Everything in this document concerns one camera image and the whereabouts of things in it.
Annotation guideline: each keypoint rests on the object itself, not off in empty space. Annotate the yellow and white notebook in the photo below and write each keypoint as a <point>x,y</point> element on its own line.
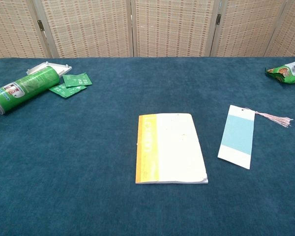
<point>177,147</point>

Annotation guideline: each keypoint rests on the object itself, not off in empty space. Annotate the light blue tasselled bookmark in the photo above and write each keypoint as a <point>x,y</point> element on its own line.
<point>236,137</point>

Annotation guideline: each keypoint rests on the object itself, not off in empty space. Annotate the green sachet packet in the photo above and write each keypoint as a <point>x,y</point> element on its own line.
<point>77,79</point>
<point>66,91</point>

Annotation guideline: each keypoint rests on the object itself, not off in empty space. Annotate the white plastic tray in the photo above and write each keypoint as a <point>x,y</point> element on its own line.
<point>61,68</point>

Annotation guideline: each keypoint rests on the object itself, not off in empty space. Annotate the blue velvet table cloth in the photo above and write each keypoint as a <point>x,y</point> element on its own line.
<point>64,172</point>

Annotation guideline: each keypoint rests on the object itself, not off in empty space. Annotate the woven bamboo folding screen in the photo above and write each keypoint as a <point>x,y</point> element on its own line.
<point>88,24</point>

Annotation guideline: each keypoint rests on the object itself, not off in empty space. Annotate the brass screen hinge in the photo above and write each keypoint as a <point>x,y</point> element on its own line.
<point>40,25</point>
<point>218,19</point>

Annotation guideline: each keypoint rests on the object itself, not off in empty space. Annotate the green cylindrical snack can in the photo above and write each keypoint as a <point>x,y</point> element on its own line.
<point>27,86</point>

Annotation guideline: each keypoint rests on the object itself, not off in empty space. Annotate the green snack bag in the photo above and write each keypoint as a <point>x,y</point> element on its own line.
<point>290,73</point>

